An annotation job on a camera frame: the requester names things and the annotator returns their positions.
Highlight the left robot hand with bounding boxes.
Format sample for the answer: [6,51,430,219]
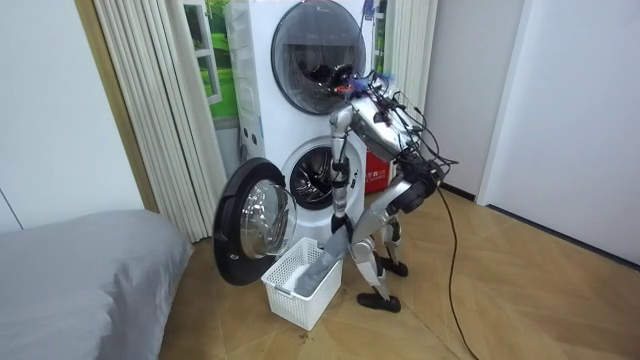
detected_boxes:
[330,212,355,245]

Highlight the grey cloth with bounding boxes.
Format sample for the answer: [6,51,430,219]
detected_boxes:
[293,226,352,298]

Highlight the robot legs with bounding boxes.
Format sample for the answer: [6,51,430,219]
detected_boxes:
[348,175,417,314]

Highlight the red box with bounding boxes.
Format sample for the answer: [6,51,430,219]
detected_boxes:
[364,148,393,196]

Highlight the white cloth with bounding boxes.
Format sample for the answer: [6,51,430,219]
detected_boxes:
[281,263,312,294]

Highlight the white laundry basket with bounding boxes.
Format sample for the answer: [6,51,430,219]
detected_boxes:
[260,236,345,332]

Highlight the black round washer door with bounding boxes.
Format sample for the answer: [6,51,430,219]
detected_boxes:
[212,156,299,287]

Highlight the robot body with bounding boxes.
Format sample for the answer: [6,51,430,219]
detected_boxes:
[305,63,459,216]

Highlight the white washing machine tower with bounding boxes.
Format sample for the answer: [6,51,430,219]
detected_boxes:
[224,0,382,251]

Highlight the white pleated curtain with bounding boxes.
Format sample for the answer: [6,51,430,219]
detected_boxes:
[381,0,439,117]
[91,0,229,244]

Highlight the window scenery poster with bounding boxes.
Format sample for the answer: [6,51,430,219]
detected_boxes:
[181,0,240,120]

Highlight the grey bed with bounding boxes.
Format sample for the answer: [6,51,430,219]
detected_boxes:
[0,208,194,360]

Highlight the black floor cable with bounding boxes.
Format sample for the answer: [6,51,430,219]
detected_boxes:
[435,185,480,360]

